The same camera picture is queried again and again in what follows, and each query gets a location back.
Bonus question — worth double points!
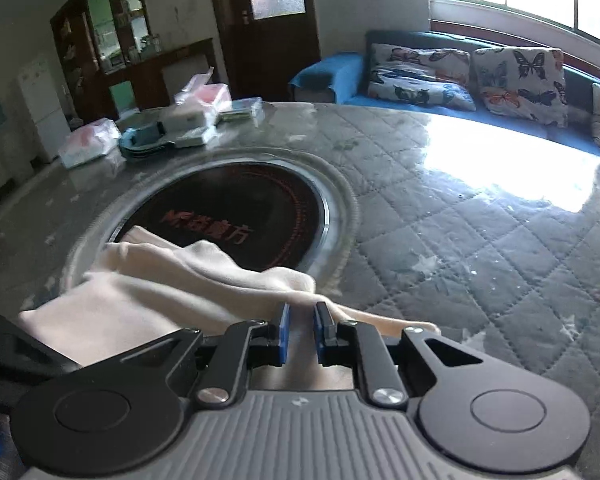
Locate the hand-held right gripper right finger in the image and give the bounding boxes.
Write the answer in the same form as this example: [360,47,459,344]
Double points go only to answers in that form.
[314,302,483,407]

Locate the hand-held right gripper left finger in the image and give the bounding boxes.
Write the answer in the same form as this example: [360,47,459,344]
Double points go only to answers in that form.
[120,302,292,408]

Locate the dark wooden door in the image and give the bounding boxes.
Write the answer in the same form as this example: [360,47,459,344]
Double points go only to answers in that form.
[205,0,321,103]

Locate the stack of blue trays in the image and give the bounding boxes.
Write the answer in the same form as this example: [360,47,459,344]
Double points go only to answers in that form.
[119,122,168,161]

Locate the blue sofa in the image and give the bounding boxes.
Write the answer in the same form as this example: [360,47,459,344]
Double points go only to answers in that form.
[287,30,600,161]

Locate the green packets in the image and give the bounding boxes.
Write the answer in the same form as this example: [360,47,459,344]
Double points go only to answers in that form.
[219,99,265,125]

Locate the white fridge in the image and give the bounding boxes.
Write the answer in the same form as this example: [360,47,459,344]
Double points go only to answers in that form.
[17,55,71,163]

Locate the round black induction cooktop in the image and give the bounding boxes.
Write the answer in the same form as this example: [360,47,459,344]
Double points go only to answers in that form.
[60,147,363,306]

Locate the butterfly print pillow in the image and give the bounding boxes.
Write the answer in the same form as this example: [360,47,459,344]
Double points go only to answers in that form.
[367,67,477,112]
[370,42,473,83]
[472,47,568,128]

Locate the cream shirt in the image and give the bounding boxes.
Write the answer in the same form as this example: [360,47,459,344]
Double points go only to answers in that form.
[17,225,441,391]

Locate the white tissue box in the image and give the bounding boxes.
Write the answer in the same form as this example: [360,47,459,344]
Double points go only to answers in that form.
[162,107,218,148]

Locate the pink packet in plastic bag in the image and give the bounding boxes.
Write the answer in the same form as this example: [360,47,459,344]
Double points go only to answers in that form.
[174,71,232,116]
[59,119,122,168]

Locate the dark wooden cabinet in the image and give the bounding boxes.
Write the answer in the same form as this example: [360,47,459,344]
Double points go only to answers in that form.
[50,0,226,116]

